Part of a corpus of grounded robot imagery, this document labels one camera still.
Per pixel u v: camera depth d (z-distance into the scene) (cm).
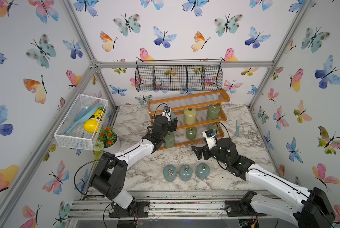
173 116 85
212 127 98
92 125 70
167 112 72
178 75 99
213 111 89
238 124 109
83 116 67
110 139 86
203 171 80
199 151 68
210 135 66
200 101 122
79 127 69
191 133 95
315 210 39
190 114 86
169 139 91
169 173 79
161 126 64
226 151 57
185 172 79
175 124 79
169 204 77
